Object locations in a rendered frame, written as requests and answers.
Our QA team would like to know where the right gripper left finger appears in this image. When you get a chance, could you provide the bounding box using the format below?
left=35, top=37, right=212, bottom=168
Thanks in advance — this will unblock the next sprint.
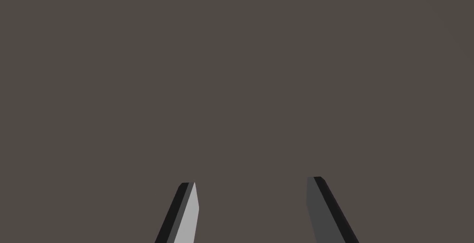
left=154, top=181, right=200, bottom=243

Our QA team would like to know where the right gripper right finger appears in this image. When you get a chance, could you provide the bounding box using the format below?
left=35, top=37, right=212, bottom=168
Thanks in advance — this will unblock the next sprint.
left=306, top=176, right=360, bottom=243

